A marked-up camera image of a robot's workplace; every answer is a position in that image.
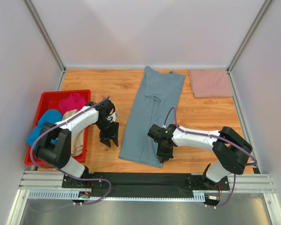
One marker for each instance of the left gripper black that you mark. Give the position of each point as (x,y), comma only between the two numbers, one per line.
(109,134)

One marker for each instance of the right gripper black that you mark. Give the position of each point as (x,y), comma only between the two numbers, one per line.
(164,153)

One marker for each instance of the grey blue t shirt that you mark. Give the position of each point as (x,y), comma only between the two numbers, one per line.
(157,93)

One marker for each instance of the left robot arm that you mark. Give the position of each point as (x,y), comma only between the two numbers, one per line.
(53,146)

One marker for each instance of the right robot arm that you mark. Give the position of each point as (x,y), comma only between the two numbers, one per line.
(231,150)

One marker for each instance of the beige t shirt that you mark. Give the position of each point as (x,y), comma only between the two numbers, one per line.
(77,141)

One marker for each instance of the magenta t shirt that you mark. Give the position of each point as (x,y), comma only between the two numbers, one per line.
(72,102)

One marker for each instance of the bright blue t shirt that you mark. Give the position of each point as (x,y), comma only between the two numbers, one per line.
(53,116)

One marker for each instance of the red plastic bin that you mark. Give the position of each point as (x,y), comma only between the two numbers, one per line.
(50,100)

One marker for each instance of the folded pink t shirt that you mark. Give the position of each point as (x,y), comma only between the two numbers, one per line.
(210,83)

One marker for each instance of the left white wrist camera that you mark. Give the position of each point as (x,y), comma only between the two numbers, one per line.
(112,117)

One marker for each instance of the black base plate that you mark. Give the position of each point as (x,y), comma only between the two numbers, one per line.
(159,183)

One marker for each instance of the slotted cable duct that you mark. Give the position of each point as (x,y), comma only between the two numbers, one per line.
(81,195)

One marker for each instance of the left aluminium frame post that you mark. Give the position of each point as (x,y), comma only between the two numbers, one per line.
(37,20)

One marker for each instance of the aluminium frame post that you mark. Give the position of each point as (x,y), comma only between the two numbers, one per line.
(37,20)
(251,31)

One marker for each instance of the right aluminium frame post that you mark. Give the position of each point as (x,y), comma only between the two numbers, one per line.
(251,31)

